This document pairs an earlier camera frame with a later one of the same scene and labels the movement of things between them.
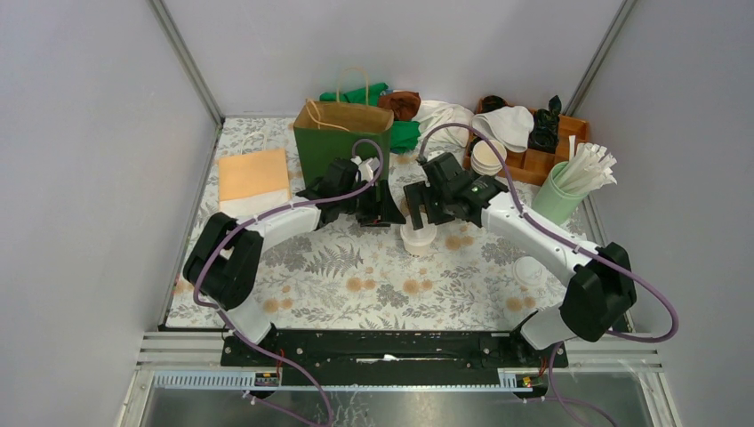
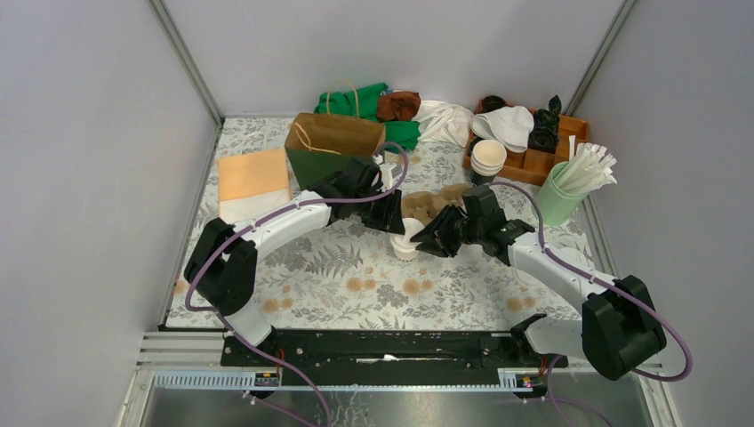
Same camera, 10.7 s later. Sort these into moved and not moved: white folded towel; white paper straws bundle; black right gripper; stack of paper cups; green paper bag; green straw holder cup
Moved: green paper bag; black right gripper
Not moved: white folded towel; stack of paper cups; white paper straws bundle; green straw holder cup
